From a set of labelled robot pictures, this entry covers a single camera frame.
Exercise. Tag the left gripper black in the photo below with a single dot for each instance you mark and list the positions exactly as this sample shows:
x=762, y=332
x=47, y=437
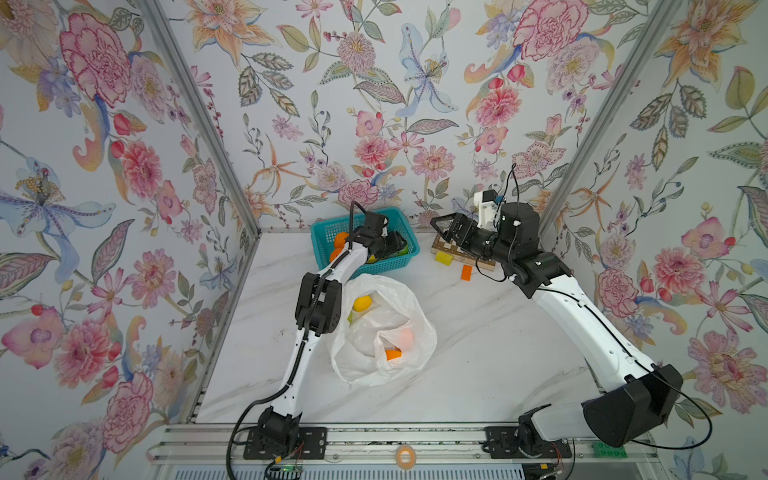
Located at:
x=392, y=242

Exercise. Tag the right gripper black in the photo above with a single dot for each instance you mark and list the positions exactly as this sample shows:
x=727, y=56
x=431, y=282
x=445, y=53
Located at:
x=462, y=226

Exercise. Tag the yellow lemon toy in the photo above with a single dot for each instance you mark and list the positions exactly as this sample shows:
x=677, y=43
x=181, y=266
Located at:
x=362, y=304

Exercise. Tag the white translucent plastic bag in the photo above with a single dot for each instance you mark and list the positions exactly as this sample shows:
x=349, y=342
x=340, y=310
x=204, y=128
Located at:
x=395, y=321

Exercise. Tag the orange fruit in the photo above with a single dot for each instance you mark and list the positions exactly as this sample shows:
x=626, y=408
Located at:
x=340, y=239
x=336, y=252

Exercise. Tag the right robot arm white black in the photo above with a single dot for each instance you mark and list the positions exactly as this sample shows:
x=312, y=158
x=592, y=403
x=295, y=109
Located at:
x=636, y=394

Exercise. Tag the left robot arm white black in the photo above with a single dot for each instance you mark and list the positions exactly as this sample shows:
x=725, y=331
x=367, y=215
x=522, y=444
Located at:
x=273, y=423

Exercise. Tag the wooden chessboard box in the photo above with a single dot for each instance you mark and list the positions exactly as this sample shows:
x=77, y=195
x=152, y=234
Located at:
x=461, y=256

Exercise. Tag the yellow block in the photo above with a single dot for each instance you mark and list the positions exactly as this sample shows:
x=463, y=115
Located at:
x=443, y=258

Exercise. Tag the orange block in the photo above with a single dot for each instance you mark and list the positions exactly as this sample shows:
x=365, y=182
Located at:
x=466, y=274

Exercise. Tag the teal plastic basket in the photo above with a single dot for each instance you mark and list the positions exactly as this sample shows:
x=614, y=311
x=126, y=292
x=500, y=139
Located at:
x=324, y=232

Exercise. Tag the orange carrot toy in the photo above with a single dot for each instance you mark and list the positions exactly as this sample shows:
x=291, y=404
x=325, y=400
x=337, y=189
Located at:
x=393, y=354

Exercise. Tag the green lego plate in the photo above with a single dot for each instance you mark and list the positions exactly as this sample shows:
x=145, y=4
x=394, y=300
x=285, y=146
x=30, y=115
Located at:
x=602, y=450

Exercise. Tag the left aluminium corner post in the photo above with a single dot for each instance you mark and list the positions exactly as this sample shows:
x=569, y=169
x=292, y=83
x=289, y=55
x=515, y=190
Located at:
x=163, y=35

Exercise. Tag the aluminium corner post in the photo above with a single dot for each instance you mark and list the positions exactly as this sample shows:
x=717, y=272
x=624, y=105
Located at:
x=163, y=35
x=656, y=24

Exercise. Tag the aluminium rail base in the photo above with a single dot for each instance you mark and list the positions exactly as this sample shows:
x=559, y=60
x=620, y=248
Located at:
x=392, y=451

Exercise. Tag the right aluminium corner post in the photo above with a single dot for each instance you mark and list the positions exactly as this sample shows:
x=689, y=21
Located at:
x=656, y=24

